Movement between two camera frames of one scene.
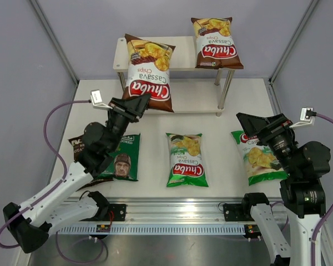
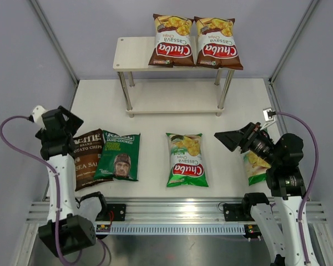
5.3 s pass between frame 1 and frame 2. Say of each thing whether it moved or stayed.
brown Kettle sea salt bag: moved
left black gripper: moved
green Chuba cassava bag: stayed
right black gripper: moved
